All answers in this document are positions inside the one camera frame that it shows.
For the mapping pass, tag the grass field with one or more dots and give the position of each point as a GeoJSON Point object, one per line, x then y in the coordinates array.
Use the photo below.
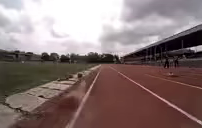
{"type": "Point", "coordinates": [29, 75]}

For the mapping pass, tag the low building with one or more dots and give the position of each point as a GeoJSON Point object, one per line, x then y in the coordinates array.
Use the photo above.
{"type": "Point", "coordinates": [12, 55]}

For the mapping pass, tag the roofed grandstand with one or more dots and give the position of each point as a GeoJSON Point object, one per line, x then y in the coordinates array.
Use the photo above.
{"type": "Point", "coordinates": [175, 48]}

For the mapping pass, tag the pale concrete kerb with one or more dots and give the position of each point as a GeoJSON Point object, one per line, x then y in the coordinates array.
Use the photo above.
{"type": "Point", "coordinates": [32, 98]}

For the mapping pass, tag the red running track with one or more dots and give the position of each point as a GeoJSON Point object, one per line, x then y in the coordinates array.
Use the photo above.
{"type": "Point", "coordinates": [122, 100]}

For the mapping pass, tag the row of trees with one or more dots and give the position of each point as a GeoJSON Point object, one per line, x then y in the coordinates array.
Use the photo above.
{"type": "Point", "coordinates": [82, 57]}

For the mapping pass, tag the person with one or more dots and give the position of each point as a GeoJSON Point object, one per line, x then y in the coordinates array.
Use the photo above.
{"type": "Point", "coordinates": [176, 61]}
{"type": "Point", "coordinates": [166, 62]}

